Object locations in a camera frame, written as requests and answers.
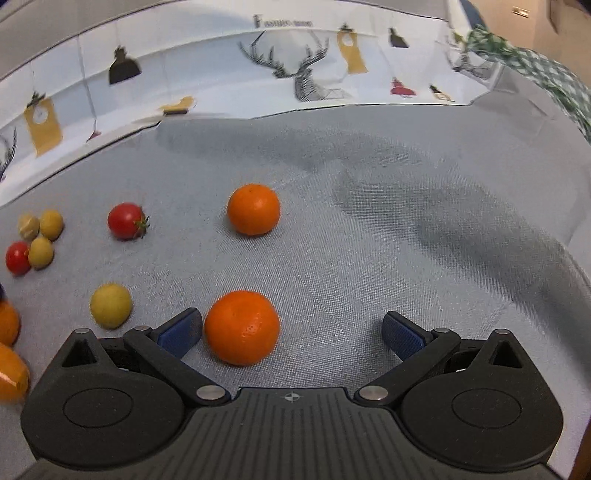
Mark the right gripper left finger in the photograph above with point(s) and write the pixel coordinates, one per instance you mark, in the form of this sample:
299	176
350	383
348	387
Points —
160	352

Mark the white deer print cloth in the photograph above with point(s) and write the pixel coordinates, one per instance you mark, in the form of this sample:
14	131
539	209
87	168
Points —
227	59

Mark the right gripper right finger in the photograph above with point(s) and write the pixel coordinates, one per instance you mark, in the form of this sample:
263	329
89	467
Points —
420	351

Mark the orange tangerine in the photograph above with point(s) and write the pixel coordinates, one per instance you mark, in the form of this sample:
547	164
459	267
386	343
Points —
242	328
253	209

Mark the small red cherry tomato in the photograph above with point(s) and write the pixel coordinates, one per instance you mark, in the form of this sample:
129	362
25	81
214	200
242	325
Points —
16	258

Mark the grey cloth cover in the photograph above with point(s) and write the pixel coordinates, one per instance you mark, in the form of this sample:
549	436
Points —
472	218

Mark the yellow longan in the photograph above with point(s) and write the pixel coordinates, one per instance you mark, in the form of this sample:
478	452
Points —
51	224
41	253

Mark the pale tan longan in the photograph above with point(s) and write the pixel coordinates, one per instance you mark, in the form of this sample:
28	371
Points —
28	226

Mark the red cherry tomato with stem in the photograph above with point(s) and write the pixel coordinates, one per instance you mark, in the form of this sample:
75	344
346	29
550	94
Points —
127	221

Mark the orange fruit edge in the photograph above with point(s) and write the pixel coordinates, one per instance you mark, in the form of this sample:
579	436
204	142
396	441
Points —
14	376

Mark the large yellow-green longan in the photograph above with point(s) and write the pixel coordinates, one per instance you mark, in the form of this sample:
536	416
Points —
111	305

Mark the orange kumquat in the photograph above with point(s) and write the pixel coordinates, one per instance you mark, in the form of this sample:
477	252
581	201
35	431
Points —
10	323

